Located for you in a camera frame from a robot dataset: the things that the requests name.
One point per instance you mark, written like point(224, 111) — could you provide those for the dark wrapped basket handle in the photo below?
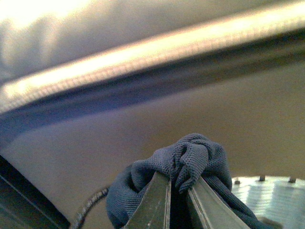
point(82, 214)

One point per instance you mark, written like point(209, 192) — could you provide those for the white woven laundry basket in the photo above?
point(278, 202)

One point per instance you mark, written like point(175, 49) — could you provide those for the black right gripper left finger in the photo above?
point(154, 209)

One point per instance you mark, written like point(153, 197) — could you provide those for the dark blue-grey garment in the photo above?
point(191, 157)

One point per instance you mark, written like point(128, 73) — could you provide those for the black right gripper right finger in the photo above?
point(207, 211)

